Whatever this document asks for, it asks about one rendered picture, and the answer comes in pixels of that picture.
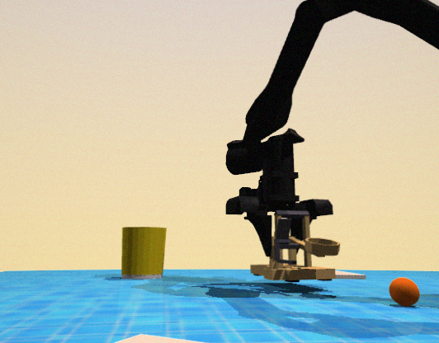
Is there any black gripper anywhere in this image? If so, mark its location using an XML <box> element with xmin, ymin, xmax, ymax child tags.
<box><xmin>225</xmin><ymin>166</ymin><xmax>333</xmax><ymax>256</ymax></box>

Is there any orange ball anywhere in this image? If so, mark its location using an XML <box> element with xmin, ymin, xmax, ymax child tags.
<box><xmin>389</xmin><ymin>277</ymin><xmax>420</xmax><ymax>307</ymax></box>

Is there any olive yellow cylinder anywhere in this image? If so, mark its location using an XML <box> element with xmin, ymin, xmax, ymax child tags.
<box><xmin>121</xmin><ymin>227</ymin><xmax>167</xmax><ymax>280</ymax></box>

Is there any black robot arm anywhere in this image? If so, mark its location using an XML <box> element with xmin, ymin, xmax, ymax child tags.
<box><xmin>225</xmin><ymin>0</ymin><xmax>439</xmax><ymax>175</ymax></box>

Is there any wooden catapult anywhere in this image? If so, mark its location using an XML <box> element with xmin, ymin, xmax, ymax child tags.
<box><xmin>250</xmin><ymin>210</ymin><xmax>340</xmax><ymax>282</ymax></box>

